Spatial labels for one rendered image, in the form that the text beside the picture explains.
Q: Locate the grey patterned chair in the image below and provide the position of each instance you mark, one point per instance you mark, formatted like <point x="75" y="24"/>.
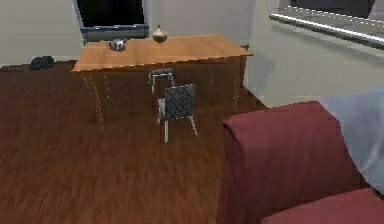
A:
<point x="160" y="76"/>
<point x="178" y="103"/>

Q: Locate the brown and white vase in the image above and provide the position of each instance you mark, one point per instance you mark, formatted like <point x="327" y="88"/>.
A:
<point x="159" y="34"/>

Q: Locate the pale blue cushion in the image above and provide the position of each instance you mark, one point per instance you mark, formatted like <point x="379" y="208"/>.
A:
<point x="363" y="130"/>

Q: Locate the silver round bowl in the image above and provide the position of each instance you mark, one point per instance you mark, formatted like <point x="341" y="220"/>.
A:
<point x="117" y="45"/>

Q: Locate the window with white frame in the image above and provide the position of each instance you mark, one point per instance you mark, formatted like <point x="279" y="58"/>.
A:
<point x="333" y="16"/>

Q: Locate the dark red sofa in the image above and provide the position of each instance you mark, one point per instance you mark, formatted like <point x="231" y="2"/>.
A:
<point x="293" y="160"/>

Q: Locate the black bag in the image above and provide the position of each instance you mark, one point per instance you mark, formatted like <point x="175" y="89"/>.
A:
<point x="42" y="62"/>

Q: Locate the black television set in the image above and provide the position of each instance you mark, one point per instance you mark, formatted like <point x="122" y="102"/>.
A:
<point x="111" y="15"/>

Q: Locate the brown wooden table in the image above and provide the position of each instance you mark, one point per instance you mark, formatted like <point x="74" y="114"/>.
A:
<point x="160" y="53"/>

